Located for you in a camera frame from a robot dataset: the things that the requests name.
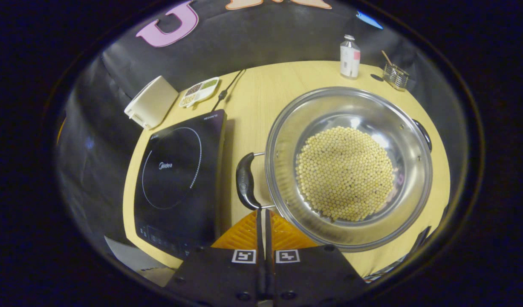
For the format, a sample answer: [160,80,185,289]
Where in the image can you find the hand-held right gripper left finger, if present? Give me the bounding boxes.
[165,209,266,307]

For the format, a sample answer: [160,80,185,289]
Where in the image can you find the black power cable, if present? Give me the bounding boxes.
[212,69,247,112]

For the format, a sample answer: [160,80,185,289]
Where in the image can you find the pile of soybeans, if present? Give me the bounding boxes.
[295,126,395,222]

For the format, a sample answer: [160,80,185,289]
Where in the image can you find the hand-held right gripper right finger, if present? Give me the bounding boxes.
[266,209,369,307]

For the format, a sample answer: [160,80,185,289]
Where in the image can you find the black induction cooktop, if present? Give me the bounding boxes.
[133,110,228,260]

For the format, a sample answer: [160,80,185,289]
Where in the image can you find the white toaster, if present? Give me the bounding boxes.
[124,75,179,130]

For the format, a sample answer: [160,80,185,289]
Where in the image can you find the wire mesh holder with stick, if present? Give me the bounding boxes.
[381,50,410,91]

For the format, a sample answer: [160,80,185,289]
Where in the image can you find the stainless steel pot black handles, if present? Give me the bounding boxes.
[236,87,433,252]

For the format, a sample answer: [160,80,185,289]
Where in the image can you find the white divided dish with beans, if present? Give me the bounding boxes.
[179,77,220,108]

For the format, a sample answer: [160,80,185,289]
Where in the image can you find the clear bottle with red label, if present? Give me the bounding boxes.
[340,35,361,80]

